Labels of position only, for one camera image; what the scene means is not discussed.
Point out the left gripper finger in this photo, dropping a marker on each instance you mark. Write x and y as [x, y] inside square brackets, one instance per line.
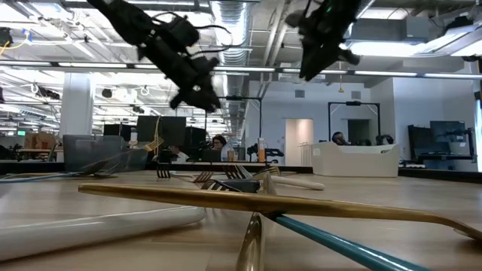
[207, 99]
[182, 101]

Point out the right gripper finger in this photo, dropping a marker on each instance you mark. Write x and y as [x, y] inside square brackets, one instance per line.
[325, 58]
[310, 64]

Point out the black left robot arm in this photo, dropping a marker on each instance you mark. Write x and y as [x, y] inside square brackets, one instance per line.
[120, 19]

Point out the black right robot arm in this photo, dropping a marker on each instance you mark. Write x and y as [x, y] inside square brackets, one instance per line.
[335, 7]

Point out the large black monitor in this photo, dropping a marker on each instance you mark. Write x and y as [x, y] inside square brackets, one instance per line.
[162, 130]

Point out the person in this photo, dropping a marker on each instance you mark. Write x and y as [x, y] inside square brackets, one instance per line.
[179, 155]
[219, 145]
[338, 138]
[385, 140]

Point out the ceiling light strip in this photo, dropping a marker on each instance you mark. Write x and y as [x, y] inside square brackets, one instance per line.
[94, 65]
[388, 73]

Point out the small black monitor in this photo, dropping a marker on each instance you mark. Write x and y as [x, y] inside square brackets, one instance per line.
[116, 131]

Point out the orange bottle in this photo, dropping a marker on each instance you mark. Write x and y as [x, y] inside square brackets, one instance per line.
[261, 150]

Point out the pale door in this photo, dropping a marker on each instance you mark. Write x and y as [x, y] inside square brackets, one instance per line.
[298, 141]

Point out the black desk device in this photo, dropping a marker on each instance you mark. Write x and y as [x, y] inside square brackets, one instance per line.
[273, 152]

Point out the grey translucent plastic bin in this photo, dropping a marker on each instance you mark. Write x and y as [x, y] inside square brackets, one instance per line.
[101, 154]

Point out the white building column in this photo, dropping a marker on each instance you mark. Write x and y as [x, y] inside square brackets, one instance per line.
[77, 105]

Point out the white plastic bin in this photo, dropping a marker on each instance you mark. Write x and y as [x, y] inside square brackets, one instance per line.
[354, 162]

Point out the cardboard boxes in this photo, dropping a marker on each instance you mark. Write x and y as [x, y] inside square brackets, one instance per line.
[39, 141]

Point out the green exit sign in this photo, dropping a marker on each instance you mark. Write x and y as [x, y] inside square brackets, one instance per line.
[21, 133]

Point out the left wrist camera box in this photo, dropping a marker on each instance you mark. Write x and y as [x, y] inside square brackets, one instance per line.
[180, 34]

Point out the black rig frame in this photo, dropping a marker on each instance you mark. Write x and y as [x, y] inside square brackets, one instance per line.
[354, 103]

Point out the silver ventilation duct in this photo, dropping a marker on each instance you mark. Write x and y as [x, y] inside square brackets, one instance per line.
[233, 30]

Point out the dark wall screens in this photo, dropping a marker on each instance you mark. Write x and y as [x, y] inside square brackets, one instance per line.
[440, 139]

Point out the black aluminium table frame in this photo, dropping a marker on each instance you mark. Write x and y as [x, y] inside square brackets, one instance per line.
[433, 172]

